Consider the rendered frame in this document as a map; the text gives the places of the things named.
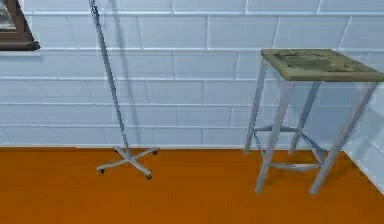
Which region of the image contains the grey wheeled pole stand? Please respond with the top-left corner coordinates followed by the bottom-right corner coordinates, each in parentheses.
top-left (88, 0), bottom-right (159, 181)

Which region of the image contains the grey stool with green seat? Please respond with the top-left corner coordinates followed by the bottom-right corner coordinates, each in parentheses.
top-left (243, 48), bottom-right (384, 196)

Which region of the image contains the brown framed window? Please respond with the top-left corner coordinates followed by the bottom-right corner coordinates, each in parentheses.
top-left (0, 0), bottom-right (42, 52)

